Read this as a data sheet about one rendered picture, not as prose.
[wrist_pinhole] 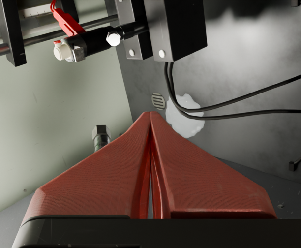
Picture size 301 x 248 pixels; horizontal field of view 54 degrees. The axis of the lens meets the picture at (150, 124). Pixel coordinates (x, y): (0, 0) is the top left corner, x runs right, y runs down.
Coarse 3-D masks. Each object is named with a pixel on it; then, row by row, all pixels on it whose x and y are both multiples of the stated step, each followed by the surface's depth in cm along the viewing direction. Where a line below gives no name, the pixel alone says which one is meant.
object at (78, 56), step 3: (78, 48) 33; (81, 48) 33; (75, 51) 32; (78, 51) 33; (81, 51) 33; (75, 54) 32; (78, 54) 33; (81, 54) 33; (75, 57) 33; (78, 57) 33; (81, 57) 33; (75, 60) 33; (78, 60) 33; (81, 60) 33
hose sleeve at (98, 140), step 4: (100, 136) 35; (104, 136) 35; (96, 140) 34; (100, 140) 34; (104, 140) 34; (108, 140) 35; (96, 144) 34; (100, 144) 34; (104, 144) 34; (96, 148) 34; (100, 148) 33
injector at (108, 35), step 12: (132, 24) 40; (144, 24) 41; (72, 36) 35; (84, 36) 35; (96, 36) 36; (108, 36) 36; (120, 36) 39; (132, 36) 40; (72, 48) 34; (84, 48) 35; (96, 48) 36; (108, 48) 38; (72, 60) 35
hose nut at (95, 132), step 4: (96, 128) 36; (100, 128) 36; (104, 128) 36; (108, 128) 36; (92, 132) 36; (96, 132) 35; (100, 132) 35; (104, 132) 35; (108, 132) 36; (92, 136) 36; (96, 136) 35; (108, 136) 35
